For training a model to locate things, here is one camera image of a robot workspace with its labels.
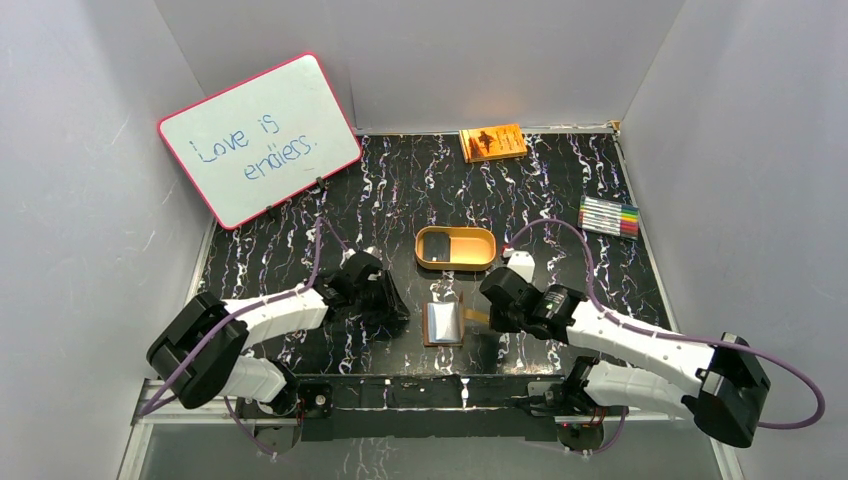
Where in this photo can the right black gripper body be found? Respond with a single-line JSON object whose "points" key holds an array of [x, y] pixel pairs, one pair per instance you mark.
{"points": [[506, 321]]}

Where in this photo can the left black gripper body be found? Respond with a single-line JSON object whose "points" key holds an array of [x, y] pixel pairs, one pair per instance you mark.
{"points": [[385, 299]]}

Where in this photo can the gold oval tin tray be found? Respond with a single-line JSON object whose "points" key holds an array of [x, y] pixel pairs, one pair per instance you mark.
{"points": [[473, 249]]}

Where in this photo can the brown leather card holder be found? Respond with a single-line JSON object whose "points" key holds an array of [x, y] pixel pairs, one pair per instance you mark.
{"points": [[444, 322]]}

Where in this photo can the dark credit card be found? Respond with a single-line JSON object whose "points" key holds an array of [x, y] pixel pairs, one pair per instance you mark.
{"points": [[436, 247]]}

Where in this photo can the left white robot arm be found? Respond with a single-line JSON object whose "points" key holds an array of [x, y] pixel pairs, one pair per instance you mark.
{"points": [[201, 353]]}

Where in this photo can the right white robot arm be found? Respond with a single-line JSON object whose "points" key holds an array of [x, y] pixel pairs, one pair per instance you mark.
{"points": [[721, 388]]}

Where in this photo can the colour marker pen set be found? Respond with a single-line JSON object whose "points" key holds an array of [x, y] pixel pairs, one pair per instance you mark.
{"points": [[609, 218]]}

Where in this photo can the orange book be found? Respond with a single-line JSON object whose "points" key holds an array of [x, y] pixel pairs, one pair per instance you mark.
{"points": [[492, 143]]}

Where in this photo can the pink framed whiteboard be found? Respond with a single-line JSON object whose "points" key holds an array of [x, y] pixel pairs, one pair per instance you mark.
{"points": [[260, 142]]}

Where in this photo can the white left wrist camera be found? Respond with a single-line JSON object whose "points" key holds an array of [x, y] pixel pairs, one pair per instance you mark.
{"points": [[373, 251]]}

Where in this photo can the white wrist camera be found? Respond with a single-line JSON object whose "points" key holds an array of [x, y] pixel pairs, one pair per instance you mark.
{"points": [[373, 251], [521, 262]]}

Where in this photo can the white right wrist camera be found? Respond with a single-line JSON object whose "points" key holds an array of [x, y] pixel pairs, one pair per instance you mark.
{"points": [[521, 262]]}

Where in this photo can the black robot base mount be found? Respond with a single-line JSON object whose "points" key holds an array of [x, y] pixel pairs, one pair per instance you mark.
{"points": [[534, 408]]}

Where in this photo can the aluminium rail frame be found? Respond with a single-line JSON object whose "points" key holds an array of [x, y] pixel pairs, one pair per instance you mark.
{"points": [[158, 404]]}

